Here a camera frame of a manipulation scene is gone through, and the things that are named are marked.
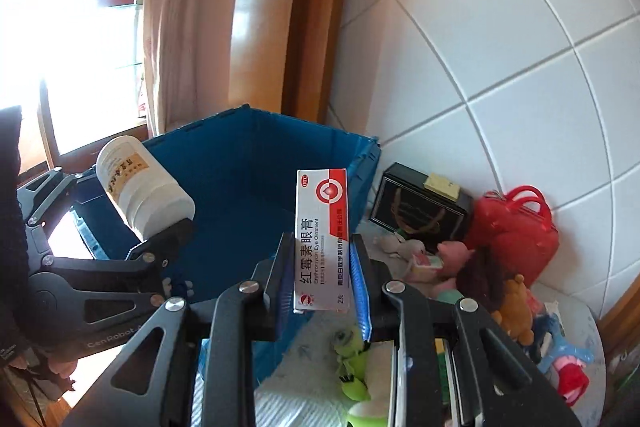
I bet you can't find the blue plastic toy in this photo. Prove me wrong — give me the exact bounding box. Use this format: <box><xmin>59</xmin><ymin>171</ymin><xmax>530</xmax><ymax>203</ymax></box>
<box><xmin>529</xmin><ymin>311</ymin><xmax>597</xmax><ymax>374</ymax></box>

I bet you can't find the small green monster plush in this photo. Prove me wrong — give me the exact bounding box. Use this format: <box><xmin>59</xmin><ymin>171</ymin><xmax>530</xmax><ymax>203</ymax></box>
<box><xmin>331</xmin><ymin>326</ymin><xmax>382</xmax><ymax>427</ymax></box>

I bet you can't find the white medicine bottle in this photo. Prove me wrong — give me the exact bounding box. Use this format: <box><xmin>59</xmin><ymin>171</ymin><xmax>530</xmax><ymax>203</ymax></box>
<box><xmin>96</xmin><ymin>135</ymin><xmax>196</xmax><ymax>242</ymax></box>

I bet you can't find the pink plush toy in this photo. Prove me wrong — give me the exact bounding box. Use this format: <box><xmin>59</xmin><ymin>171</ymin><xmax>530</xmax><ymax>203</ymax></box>
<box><xmin>434</xmin><ymin>241</ymin><xmax>482</xmax><ymax>280</ymax></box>

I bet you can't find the glossy wooden frame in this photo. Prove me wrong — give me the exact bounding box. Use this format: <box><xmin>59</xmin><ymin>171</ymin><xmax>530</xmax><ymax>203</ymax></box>
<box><xmin>229</xmin><ymin>0</ymin><xmax>357</xmax><ymax>128</ymax></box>

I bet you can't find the black gift box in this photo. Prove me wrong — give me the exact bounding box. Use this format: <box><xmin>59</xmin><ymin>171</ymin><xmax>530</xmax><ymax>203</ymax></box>
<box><xmin>369</xmin><ymin>162</ymin><xmax>475</xmax><ymax>254</ymax></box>

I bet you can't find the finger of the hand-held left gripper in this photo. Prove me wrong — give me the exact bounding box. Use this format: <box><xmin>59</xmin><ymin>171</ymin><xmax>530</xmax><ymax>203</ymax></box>
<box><xmin>44</xmin><ymin>217</ymin><xmax>197</xmax><ymax>294</ymax></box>
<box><xmin>16</xmin><ymin>166</ymin><xmax>102</xmax><ymax>269</ymax></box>

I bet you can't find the beige curtain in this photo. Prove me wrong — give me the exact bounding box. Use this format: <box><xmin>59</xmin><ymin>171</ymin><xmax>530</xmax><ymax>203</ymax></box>
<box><xmin>141</xmin><ymin>0</ymin><xmax>252</xmax><ymax>144</ymax></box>

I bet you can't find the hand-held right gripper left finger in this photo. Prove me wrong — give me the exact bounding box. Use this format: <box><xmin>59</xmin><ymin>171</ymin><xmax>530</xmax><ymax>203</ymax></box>
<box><xmin>62</xmin><ymin>232</ymin><xmax>297</xmax><ymax>427</ymax></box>

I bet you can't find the person's left hand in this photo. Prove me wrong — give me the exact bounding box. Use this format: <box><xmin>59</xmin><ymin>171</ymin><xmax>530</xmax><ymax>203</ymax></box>
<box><xmin>10</xmin><ymin>347</ymin><xmax>78</xmax><ymax>395</ymax></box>

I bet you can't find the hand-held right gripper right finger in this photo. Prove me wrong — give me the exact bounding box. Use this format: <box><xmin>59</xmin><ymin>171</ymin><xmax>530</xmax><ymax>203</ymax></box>
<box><xmin>350</xmin><ymin>233</ymin><xmax>583</xmax><ymax>427</ymax></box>

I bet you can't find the window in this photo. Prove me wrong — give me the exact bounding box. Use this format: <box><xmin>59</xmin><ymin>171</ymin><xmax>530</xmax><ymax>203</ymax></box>
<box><xmin>0</xmin><ymin>0</ymin><xmax>157</xmax><ymax>170</ymax></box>

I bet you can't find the red toy suitcase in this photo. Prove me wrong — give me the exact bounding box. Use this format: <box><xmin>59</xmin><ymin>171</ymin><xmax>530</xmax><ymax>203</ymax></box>
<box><xmin>464</xmin><ymin>185</ymin><xmax>561</xmax><ymax>290</ymax></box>

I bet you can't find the white and red medicine box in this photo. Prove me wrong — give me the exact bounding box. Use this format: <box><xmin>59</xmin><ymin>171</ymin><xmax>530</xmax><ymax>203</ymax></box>
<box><xmin>291</xmin><ymin>168</ymin><xmax>351</xmax><ymax>315</ymax></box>

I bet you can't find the white bed cover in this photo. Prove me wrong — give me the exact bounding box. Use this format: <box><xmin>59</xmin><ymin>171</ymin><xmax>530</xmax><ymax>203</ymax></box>
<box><xmin>197</xmin><ymin>202</ymin><xmax>607</xmax><ymax>427</ymax></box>

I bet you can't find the yellow sticky note pad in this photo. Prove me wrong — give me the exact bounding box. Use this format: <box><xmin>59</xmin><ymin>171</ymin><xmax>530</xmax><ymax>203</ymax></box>
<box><xmin>424</xmin><ymin>173</ymin><xmax>461</xmax><ymax>198</ymax></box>

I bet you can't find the dark brown plush toy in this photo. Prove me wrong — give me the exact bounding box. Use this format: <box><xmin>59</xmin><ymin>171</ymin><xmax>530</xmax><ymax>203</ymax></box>
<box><xmin>456</xmin><ymin>247</ymin><xmax>517</xmax><ymax>314</ymax></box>

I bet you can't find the orange plush bear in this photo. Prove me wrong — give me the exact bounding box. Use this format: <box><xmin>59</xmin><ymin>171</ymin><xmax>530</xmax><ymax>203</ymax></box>
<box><xmin>491</xmin><ymin>274</ymin><xmax>537</xmax><ymax>349</ymax></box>

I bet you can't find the red plush toy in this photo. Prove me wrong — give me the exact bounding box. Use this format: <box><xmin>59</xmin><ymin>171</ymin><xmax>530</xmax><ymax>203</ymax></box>
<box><xmin>556</xmin><ymin>356</ymin><xmax>592</xmax><ymax>404</ymax></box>

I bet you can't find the small pink and white carton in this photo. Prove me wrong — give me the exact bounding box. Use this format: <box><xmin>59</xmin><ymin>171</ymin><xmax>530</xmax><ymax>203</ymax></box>
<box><xmin>406</xmin><ymin>252</ymin><xmax>447</xmax><ymax>282</ymax></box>

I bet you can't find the small white plush bunny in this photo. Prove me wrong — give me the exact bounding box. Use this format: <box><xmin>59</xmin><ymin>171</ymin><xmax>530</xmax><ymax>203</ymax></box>
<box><xmin>374</xmin><ymin>231</ymin><xmax>427</xmax><ymax>259</ymax></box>

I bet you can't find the blue plastic container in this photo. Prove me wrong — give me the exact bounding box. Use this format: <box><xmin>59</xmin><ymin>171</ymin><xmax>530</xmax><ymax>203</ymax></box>
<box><xmin>70</xmin><ymin>104</ymin><xmax>381</xmax><ymax>388</ymax></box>

